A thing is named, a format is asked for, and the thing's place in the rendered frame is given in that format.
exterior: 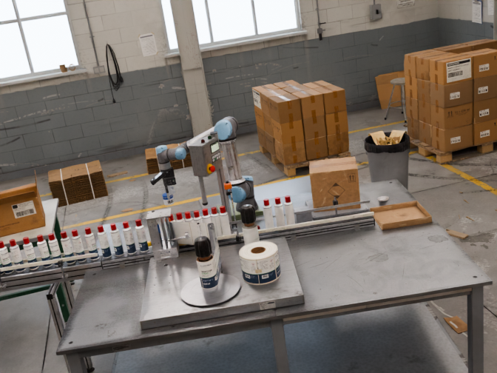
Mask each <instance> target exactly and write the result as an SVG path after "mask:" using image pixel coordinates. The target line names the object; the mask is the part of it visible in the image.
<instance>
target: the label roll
mask: <svg viewBox="0 0 497 373"><path fill-rule="evenodd" d="M239 255H240V264H241V269H242V273H243V280H244V281H245V282H246V283H250V284H254V285H263V284H267V283H271V282H273V281H275V280H276V279H278V278H279V277H280V275H281V271H280V260H279V255H278V249H277V245H276V244H274V243H272V242H268V241H258V242H254V243H250V244H247V245H245V246H244V247H242V248H241V249H240V251H239Z"/></svg>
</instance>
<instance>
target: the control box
mask: <svg viewBox="0 0 497 373"><path fill-rule="evenodd" d="M201 139H204V140H205V142H206V143H204V144H202V143H201ZM201 139H200V140H198V141H196V142H194V143H193V144H190V145H189V151H190V156H191V160H192V168H193V173H194V176H202V177H207V176H209V175H211V174H212V173H213V172H211V171H210V170H209V167H210V166H214V167H215V171H217V170H218V169H220V168H221V167H222V166H223V164H222V159H221V158H220V159H218V160H216V161H215V162H214V163H212V156H213V155H215V154H217V153H218V152H220V150H218V151H216V152H214V153H211V148H210V144H213V143H214V142H215V141H218V138H215V137H213V138H212V140H208V137H204V138H201ZM215 171H214V172H215Z"/></svg>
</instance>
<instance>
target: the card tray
mask: <svg viewBox="0 0 497 373"><path fill-rule="evenodd" d="M370 210H371V212H374V215H373V217H374V219H375V221H376V222H377V223H378V225H379V227H380V228H381V229H382V230H386V229H395V228H400V227H405V226H413V225H419V224H427V223H432V216H431V215H430V214H429V213H428V211H427V210H426V209H425V208H424V207H423V206H422V205H421V204H420V203H419V202H418V201H409V202H404V203H399V204H391V205H385V206H377V207H371V208H370Z"/></svg>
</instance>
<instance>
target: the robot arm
mask: <svg viewBox="0 0 497 373"><path fill-rule="evenodd" d="M237 129H238V122H237V120H236V119H235V118H233V117H230V116H229V117H225V118H224V119H222V120H220V121H218V122H217V123H216V124H215V126H214V127H212V128H211V129H210V130H207V131H205V132H203V133H201V134H199V135H198V136H196V137H194V138H192V139H190V140H188V141H187V142H185V143H182V144H181V145H180V146H178V147H176V148H173V149H167V146H166V145H161V146H158V147H156V155H157V157H158V164H159V168H160V173H159V174H158V175H156V176H155V177H154V178H153V179H152V180H151V181H150V182H151V184H152V185H155V184H156V183H157V182H158V181H159V180H160V179H163V184H164V186H165V190H166V194H167V198H168V199H169V200H170V197H169V196H170V195H173V194H175V191H174V190H173V189H174V187H173V186H170V185H175V184H176V180H175V174H174V170H173V167H171V165H170V161H169V160H181V159H184V158H185V157H186V154H188V153H190V151H189V145H190V144H193V143H194V142H196V141H198V140H200V139H201V138H204V137H208V136H209V135H210V132H215V131H217V134H218V138H219V143H221V144H222V148H223V154H224V158H225V161H226V168H227V171H228V175H229V181H230V182H231V186H232V189H231V191H232V197H233V202H235V203H237V204H236V211H237V212H240V208H241V206H244V205H246V204H251V205H252V206H253V207H254V209H255V211H256V210H258V204H257V202H256V199H255V197H254V181H253V178H252V177H251V176H242V173H241V169H240V163H239V159H238V155H237V149H236V145H235V140H236V139H237V137H236V131H237Z"/></svg>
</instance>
